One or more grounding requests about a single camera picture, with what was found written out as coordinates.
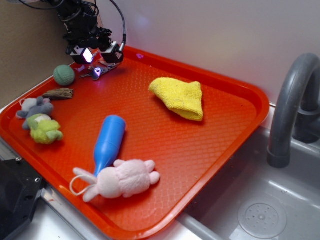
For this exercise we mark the grey plush mouse toy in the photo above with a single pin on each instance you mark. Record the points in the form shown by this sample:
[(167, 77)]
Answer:
[(33, 106)]

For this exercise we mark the sink drain cover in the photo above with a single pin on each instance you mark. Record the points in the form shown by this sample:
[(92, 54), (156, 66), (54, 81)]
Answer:
[(262, 218)]

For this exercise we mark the orange plastic tray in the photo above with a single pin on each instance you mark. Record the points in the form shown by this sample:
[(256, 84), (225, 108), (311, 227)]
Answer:
[(187, 153)]

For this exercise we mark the yellow knitted cloth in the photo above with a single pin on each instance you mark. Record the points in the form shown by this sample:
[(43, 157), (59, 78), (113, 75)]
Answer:
[(182, 98)]

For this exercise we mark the grey plastic sink basin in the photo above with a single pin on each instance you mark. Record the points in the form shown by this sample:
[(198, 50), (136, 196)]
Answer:
[(213, 214)]

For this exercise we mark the green textured ball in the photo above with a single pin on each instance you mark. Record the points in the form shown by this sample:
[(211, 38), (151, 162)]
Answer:
[(64, 75)]

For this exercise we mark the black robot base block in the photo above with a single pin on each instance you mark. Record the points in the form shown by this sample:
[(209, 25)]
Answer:
[(20, 189)]

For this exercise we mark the pink plush bunny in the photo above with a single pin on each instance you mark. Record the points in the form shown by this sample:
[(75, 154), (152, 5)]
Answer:
[(125, 178)]

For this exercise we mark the blue plastic bottle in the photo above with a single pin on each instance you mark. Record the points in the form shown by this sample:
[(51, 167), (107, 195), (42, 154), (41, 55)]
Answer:
[(109, 142)]

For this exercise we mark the brown wood piece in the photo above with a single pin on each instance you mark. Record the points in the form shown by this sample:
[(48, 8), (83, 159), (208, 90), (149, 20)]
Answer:
[(59, 94)]

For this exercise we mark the grey curved faucet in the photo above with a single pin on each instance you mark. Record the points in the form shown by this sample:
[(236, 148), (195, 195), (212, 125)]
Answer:
[(297, 111)]

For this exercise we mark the green plush frog toy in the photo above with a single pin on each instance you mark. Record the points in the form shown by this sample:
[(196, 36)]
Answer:
[(43, 129)]

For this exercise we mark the silver keys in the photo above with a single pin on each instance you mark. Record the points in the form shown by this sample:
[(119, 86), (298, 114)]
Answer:
[(95, 72)]

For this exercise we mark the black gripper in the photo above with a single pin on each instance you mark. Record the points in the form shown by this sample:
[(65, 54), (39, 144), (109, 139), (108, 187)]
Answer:
[(80, 18)]

